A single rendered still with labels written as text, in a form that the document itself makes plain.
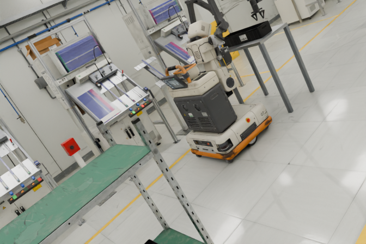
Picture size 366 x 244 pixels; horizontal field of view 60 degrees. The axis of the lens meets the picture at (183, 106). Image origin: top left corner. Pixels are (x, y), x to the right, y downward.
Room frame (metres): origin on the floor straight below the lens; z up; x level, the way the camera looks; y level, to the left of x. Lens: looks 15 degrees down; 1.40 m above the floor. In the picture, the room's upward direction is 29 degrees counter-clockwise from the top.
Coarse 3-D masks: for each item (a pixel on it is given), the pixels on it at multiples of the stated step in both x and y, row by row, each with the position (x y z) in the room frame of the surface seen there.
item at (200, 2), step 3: (198, 0) 3.34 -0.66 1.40; (201, 0) 3.42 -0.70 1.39; (195, 3) 3.41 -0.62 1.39; (198, 3) 3.40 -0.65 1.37; (201, 3) 3.41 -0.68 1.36; (204, 3) 3.45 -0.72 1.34; (207, 3) 3.48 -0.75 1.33; (201, 6) 3.45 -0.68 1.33; (204, 6) 3.45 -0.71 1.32; (207, 6) 3.47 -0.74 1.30; (207, 9) 3.51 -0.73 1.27; (210, 9) 3.51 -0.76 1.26; (210, 12) 3.58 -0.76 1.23
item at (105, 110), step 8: (80, 96) 3.76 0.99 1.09; (88, 96) 3.76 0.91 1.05; (96, 96) 3.76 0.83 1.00; (104, 96) 3.76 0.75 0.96; (88, 104) 3.67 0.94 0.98; (96, 104) 3.67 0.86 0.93; (104, 104) 3.67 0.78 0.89; (112, 104) 3.67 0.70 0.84; (96, 112) 3.58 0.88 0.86; (104, 112) 3.58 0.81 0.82; (112, 112) 3.58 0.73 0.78; (104, 120) 3.49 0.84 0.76
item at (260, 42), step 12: (264, 36) 3.07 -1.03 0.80; (288, 36) 3.17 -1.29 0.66; (228, 48) 3.45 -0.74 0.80; (240, 48) 3.21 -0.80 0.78; (264, 48) 2.97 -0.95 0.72; (252, 60) 3.75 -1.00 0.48; (300, 60) 3.16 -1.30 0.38; (228, 72) 3.56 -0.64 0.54; (276, 72) 2.98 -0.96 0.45; (264, 84) 3.75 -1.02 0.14; (276, 84) 2.99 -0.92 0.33; (312, 84) 3.17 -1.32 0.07; (240, 96) 3.56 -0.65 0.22; (288, 108) 2.98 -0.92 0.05
